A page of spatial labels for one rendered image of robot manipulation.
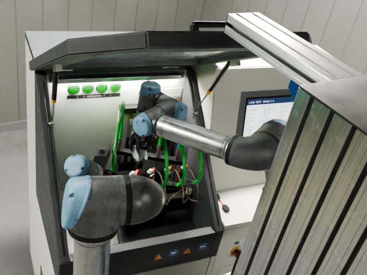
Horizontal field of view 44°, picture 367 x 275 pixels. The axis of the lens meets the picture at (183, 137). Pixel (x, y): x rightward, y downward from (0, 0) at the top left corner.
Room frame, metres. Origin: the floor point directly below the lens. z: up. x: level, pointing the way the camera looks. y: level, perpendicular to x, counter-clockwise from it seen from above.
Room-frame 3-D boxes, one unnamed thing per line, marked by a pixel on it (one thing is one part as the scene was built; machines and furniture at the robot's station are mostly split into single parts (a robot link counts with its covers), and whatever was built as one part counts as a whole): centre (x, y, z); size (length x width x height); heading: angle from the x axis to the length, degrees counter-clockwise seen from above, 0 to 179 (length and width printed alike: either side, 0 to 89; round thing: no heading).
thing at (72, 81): (1.73, 0.31, 1.43); 0.54 x 0.03 x 0.02; 120
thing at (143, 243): (1.30, 0.06, 0.87); 0.62 x 0.04 x 0.16; 120
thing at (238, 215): (1.72, -0.50, 0.96); 0.70 x 0.22 x 0.03; 120
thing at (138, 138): (1.45, 0.15, 1.36); 0.09 x 0.08 x 0.12; 30
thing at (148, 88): (1.46, 0.15, 1.52); 0.09 x 0.08 x 0.11; 63
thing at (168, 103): (1.40, 0.07, 1.52); 0.11 x 0.11 x 0.08; 63
